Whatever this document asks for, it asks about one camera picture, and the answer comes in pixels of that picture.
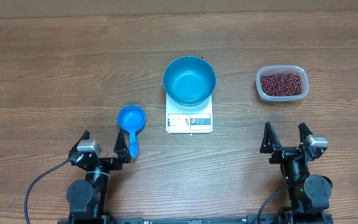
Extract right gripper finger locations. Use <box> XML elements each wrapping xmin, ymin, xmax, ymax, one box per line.
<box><xmin>260</xmin><ymin>121</ymin><xmax>281</xmax><ymax>153</ymax></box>
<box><xmin>298</xmin><ymin>123</ymin><xmax>313</xmax><ymax>143</ymax></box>

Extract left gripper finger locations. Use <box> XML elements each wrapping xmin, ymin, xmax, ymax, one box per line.
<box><xmin>70</xmin><ymin>130</ymin><xmax>90</xmax><ymax>152</ymax></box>
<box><xmin>114</xmin><ymin>129</ymin><xmax>131</xmax><ymax>163</ymax></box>

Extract blue plastic measuring scoop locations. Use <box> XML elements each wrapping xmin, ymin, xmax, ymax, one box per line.
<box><xmin>117</xmin><ymin>105</ymin><xmax>146</xmax><ymax>159</ymax></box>

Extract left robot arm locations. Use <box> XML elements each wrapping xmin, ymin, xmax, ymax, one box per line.
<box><xmin>66</xmin><ymin>130</ymin><xmax>131</xmax><ymax>224</ymax></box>

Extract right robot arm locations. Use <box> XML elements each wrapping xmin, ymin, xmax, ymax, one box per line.
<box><xmin>256</xmin><ymin>121</ymin><xmax>333</xmax><ymax>223</ymax></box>

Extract white digital kitchen scale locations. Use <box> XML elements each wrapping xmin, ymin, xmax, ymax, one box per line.
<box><xmin>165</xmin><ymin>95</ymin><xmax>213</xmax><ymax>134</ymax></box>

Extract teal metal bowl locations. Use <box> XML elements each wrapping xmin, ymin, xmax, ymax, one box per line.
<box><xmin>163</xmin><ymin>56</ymin><xmax>217</xmax><ymax>107</ymax></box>

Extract red beans in container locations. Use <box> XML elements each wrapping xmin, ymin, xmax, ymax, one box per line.
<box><xmin>260</xmin><ymin>73</ymin><xmax>302</xmax><ymax>96</ymax></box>

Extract clear plastic container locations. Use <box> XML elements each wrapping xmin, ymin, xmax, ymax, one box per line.
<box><xmin>255</xmin><ymin>65</ymin><xmax>310</xmax><ymax>103</ymax></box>

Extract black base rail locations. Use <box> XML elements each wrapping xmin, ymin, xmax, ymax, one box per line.
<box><xmin>57</xmin><ymin>214</ymin><xmax>334</xmax><ymax>224</ymax></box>

